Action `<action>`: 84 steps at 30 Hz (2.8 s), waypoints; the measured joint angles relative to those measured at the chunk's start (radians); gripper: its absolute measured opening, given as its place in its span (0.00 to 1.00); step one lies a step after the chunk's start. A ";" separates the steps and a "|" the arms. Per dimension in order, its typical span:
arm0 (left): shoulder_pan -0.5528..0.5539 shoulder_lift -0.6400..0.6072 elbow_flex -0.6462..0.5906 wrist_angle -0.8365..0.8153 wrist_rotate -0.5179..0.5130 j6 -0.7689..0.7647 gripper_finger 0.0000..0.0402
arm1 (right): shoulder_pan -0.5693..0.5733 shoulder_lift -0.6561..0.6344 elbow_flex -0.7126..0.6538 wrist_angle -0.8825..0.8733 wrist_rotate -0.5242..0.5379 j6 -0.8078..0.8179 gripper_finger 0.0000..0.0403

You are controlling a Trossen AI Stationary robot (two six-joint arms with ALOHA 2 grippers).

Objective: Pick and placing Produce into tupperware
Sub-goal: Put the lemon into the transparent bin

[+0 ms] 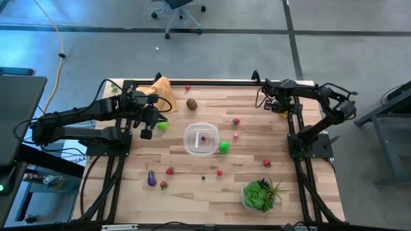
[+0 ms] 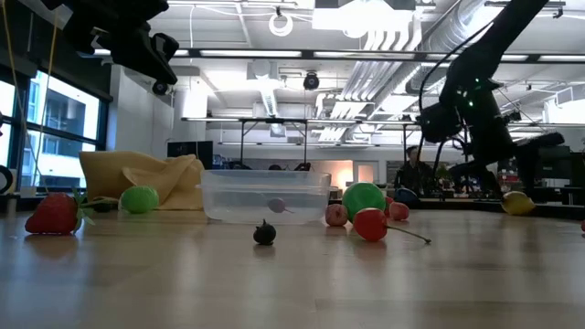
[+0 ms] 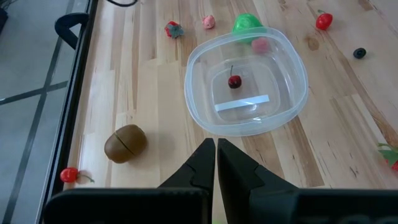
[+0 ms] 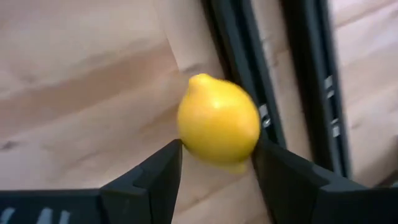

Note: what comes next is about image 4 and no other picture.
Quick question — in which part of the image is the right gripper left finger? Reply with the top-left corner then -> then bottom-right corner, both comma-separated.
99,139 -> 183,224

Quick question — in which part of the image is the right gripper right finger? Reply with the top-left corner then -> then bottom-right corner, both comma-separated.
251,139 -> 361,224

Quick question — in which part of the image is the yellow lemon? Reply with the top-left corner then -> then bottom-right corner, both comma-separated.
176,73 -> 262,174

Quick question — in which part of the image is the black aluminium table frame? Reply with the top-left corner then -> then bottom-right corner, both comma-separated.
200,0 -> 354,187

